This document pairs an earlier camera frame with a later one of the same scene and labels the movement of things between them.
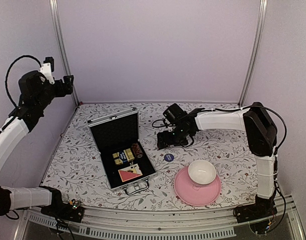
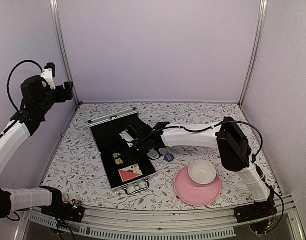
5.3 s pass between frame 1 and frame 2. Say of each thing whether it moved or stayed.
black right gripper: moved
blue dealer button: stayed
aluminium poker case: stayed
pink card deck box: stayed
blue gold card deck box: moved
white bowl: stayed
